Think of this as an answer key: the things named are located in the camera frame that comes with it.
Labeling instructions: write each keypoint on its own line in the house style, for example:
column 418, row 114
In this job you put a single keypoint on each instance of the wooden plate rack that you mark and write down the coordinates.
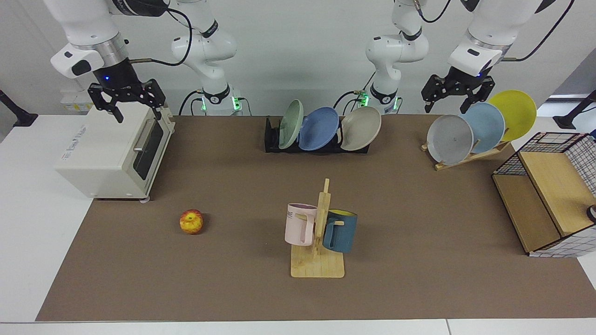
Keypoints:
column 461, row 160

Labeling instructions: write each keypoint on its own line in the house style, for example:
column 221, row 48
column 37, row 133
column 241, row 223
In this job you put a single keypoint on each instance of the beige plate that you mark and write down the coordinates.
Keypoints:
column 361, row 129

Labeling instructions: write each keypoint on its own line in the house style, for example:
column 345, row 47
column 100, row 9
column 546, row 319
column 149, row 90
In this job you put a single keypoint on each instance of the red yellow apple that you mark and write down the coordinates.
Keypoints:
column 191, row 221

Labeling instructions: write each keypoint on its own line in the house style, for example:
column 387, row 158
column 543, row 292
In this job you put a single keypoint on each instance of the black dish rack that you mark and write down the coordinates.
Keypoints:
column 271, row 139

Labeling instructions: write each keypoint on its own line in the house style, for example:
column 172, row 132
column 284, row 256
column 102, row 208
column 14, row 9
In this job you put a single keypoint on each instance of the pale toaster oven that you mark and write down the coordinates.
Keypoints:
column 102, row 149

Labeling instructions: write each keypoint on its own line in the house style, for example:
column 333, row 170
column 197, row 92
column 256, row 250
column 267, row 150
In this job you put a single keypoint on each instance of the grey plate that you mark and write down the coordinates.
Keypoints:
column 449, row 139

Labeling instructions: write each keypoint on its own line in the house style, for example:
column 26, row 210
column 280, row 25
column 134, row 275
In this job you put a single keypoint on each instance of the yellow plate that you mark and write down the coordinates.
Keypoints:
column 514, row 111

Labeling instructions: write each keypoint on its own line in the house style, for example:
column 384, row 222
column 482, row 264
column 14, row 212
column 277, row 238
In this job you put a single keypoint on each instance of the brown table cloth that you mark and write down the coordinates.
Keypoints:
column 419, row 232

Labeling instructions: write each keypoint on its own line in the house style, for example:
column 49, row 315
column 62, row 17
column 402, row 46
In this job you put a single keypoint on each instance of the dark teal mug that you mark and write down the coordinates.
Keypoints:
column 344, row 232

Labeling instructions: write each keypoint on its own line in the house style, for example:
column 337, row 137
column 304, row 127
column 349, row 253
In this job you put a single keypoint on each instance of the pale green plate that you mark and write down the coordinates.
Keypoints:
column 289, row 125

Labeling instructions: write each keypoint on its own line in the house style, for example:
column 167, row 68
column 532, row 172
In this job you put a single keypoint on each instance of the pink mug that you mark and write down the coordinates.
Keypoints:
column 298, row 223

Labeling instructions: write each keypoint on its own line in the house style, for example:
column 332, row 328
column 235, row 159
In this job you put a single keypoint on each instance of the light blue plate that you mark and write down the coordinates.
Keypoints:
column 489, row 123

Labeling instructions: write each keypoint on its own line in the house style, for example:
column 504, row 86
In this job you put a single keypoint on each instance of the black clamp stand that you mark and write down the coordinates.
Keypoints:
column 568, row 122
column 21, row 118

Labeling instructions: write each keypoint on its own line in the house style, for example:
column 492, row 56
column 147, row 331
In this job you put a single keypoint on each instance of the white wall socket box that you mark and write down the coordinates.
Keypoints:
column 79, row 100

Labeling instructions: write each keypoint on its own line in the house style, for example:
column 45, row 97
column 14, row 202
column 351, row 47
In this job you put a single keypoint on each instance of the wooden cup stand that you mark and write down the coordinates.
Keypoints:
column 321, row 265

